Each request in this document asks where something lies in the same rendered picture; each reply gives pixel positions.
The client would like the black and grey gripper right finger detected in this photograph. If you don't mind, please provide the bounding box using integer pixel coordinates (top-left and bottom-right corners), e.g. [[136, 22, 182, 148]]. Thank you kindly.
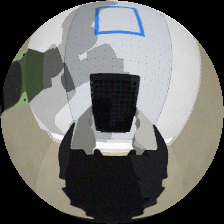
[[132, 107, 168, 179]]

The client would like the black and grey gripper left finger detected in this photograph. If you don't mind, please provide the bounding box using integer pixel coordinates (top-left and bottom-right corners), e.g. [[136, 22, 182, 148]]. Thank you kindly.
[[58, 106, 96, 180]]

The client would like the blue tape outline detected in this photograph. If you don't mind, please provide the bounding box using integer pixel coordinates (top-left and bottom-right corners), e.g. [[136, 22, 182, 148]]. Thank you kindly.
[[95, 6, 145, 37]]

